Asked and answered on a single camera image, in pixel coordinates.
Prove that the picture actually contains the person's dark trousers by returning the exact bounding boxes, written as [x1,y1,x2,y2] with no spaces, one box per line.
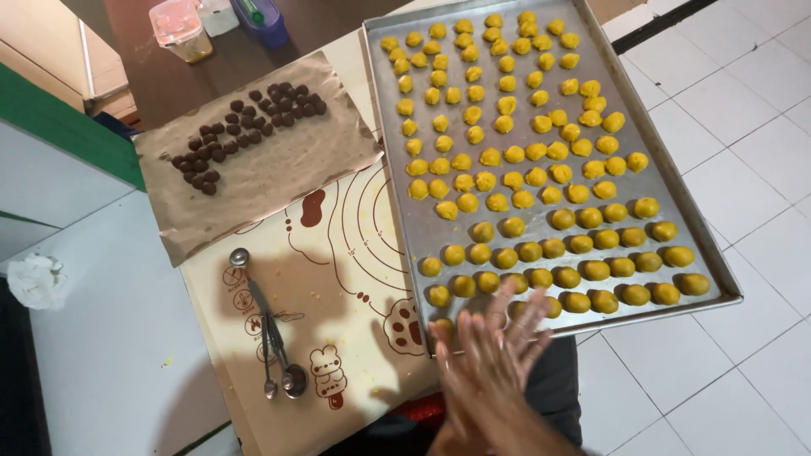
[525,336,584,447]

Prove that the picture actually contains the person's right hand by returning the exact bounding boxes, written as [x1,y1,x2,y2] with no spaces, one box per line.
[428,313,547,447]

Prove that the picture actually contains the cluster of chocolate dough balls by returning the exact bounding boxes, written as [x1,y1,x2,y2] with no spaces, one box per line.
[171,81,328,196]

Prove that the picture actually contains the light wooden cabinet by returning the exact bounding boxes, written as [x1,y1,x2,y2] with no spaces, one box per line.
[0,0,137,119]

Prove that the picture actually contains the large metal measuring spoon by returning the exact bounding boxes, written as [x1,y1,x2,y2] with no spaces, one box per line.
[269,310,309,400]

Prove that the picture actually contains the small metal measuring spoon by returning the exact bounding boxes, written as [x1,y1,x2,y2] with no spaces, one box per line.
[260,310,279,400]

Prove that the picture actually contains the round metal scoop spoon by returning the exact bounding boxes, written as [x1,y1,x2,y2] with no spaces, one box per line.
[229,247,281,337]

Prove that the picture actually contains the rows of yellow dough balls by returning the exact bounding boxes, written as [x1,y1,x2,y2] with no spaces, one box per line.
[379,9,712,338]

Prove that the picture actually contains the blue plastic container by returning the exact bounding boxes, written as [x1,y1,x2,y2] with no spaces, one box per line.
[229,0,290,50]

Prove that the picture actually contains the crumpled white tissue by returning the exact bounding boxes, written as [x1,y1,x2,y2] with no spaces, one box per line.
[6,253,68,311]

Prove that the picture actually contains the beige printed baking mat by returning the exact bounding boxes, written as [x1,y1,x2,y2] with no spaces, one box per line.
[179,28,446,456]

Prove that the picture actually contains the clear plastic lidded container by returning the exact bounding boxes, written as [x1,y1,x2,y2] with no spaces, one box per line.
[149,0,214,64]

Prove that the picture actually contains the person's left hand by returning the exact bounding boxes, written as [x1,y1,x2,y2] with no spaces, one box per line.
[489,277,556,357]

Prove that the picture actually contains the metal baking tray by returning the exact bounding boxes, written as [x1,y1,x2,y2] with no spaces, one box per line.
[362,0,743,359]

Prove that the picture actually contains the white plastic container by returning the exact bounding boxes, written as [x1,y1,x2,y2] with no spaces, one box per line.
[193,0,240,38]

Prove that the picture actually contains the person's red garment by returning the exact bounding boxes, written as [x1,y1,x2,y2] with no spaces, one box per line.
[393,393,448,433]

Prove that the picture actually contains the brown baking paper sheet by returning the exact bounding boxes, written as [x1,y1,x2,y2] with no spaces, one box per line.
[133,51,385,268]

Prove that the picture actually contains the white cabinet with green edge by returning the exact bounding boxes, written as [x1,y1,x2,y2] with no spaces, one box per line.
[0,62,147,262]

